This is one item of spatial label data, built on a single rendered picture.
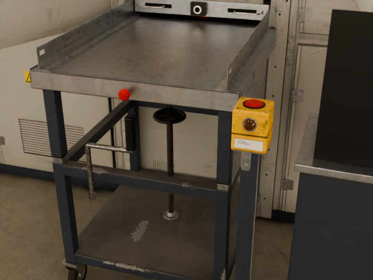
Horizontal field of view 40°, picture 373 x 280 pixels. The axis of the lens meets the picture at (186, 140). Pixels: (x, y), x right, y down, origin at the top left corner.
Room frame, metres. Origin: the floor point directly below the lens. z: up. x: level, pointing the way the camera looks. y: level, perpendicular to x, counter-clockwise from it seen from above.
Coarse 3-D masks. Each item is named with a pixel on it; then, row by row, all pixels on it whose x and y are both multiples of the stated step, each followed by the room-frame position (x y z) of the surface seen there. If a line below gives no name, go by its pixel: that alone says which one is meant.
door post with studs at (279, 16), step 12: (276, 0) 1.89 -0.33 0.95; (288, 0) 1.87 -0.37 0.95; (276, 12) 1.89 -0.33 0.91; (288, 12) 1.87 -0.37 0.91; (276, 24) 1.88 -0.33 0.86; (276, 48) 1.88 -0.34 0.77; (276, 60) 1.88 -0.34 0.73; (276, 72) 1.88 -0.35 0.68; (276, 84) 1.88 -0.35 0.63; (276, 96) 1.88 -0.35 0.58; (276, 108) 1.88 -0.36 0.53; (276, 120) 1.88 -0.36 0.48; (276, 132) 1.87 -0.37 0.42; (276, 144) 1.87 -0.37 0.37; (264, 192) 1.88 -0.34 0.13; (264, 204) 1.88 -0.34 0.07; (264, 216) 1.88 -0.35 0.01
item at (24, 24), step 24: (0, 0) 1.70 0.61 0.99; (24, 0) 1.77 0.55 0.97; (48, 0) 1.85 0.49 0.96; (72, 0) 1.93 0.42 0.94; (96, 0) 2.02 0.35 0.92; (0, 24) 1.69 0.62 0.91; (24, 24) 1.76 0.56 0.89; (48, 24) 1.84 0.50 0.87; (72, 24) 1.92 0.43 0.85; (0, 48) 1.64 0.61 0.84
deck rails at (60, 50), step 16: (112, 16) 1.89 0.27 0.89; (128, 16) 2.03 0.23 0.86; (80, 32) 1.65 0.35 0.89; (96, 32) 1.76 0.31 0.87; (112, 32) 1.82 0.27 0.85; (256, 32) 1.64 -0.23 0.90; (48, 48) 1.46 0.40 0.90; (64, 48) 1.55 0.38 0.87; (80, 48) 1.62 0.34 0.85; (240, 48) 1.40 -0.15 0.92; (256, 48) 1.62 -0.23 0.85; (48, 64) 1.45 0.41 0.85; (240, 64) 1.40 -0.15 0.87; (224, 80) 1.32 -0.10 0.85
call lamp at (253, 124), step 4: (244, 120) 1.00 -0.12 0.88; (248, 120) 0.99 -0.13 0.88; (252, 120) 0.99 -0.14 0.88; (244, 124) 0.99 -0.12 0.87; (248, 124) 0.98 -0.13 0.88; (252, 124) 0.98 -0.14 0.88; (256, 124) 0.99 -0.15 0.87; (244, 128) 0.99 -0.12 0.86; (248, 128) 0.98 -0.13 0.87; (252, 128) 0.98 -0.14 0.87
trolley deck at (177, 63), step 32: (128, 32) 1.83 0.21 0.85; (160, 32) 1.83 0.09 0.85; (192, 32) 1.83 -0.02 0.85; (224, 32) 1.83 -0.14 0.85; (64, 64) 1.47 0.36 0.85; (96, 64) 1.47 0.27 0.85; (128, 64) 1.47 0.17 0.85; (160, 64) 1.47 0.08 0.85; (192, 64) 1.47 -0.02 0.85; (224, 64) 1.47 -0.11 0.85; (256, 64) 1.47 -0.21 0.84; (160, 96) 1.30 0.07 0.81; (192, 96) 1.27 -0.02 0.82; (224, 96) 1.25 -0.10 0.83
